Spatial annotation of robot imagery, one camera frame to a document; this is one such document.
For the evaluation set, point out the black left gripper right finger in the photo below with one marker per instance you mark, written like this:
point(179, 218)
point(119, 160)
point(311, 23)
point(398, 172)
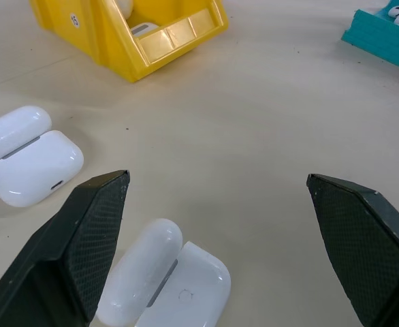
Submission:
point(366, 259)

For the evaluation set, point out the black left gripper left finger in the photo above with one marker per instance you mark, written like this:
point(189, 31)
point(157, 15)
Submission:
point(49, 265)

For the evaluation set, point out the yellow plastic bin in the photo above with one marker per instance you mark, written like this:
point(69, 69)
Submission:
point(94, 41)

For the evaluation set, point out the teal plastic tray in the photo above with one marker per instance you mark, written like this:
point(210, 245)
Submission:
point(376, 37)

